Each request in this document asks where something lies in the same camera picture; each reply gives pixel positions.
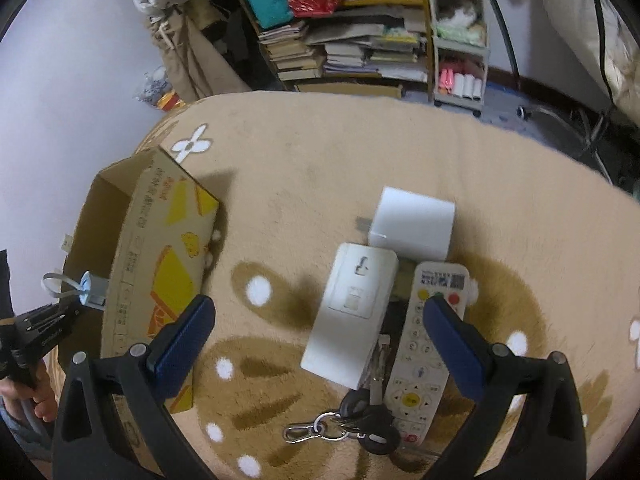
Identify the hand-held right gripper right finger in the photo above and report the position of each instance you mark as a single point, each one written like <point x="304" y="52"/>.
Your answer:
<point x="452" y="345"/>

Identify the white charger block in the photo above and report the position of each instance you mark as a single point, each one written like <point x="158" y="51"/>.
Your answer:
<point x="410" y="222"/>

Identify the pale green packet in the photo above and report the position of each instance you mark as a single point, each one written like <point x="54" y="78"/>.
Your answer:
<point x="460" y="35"/>

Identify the white remote control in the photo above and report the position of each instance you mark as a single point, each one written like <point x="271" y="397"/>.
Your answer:
<point x="417" y="360"/>

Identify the cardboard box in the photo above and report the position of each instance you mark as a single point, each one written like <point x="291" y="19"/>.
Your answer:
<point x="165" y="220"/>

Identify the tan flower print blanket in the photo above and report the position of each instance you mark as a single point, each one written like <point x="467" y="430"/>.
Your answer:
<point x="310" y="170"/>

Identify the white brown soft bundle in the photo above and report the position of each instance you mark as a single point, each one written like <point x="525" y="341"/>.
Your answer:
<point x="460" y="17"/>

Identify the white trolley cart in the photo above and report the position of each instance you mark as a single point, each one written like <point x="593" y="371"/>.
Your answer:
<point x="460" y="102"/>

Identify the person's left hand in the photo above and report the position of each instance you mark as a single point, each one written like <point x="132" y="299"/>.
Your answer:
<point x="44" y="395"/>

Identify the wooden shelf unit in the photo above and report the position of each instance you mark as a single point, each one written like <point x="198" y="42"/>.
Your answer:
<point x="380" y="2"/>

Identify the pile of magazines and papers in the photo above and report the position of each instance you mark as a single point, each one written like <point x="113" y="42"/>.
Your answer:
<point x="360" y="55"/>

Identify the white paper roll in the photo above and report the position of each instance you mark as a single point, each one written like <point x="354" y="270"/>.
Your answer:
<point x="457" y="85"/>
<point x="477" y="88"/>
<point x="468" y="86"/>

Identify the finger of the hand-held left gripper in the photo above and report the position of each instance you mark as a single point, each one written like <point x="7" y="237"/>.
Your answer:
<point x="50" y="327"/>

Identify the hanging tan trousers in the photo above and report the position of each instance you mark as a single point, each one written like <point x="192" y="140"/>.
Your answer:
<point x="200" y="60"/>

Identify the white socket panel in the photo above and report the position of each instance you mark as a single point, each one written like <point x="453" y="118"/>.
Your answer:
<point x="350" y="310"/>

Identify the pink tubes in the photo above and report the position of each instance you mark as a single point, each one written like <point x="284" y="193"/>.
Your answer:
<point x="446" y="80"/>

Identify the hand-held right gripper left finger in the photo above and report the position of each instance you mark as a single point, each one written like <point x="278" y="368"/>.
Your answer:
<point x="182" y="345"/>

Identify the plastic bag of toys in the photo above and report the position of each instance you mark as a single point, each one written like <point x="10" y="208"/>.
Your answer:
<point x="160" y="90"/>

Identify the stack of old books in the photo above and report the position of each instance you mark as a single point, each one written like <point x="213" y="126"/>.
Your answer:
<point x="295" y="55"/>

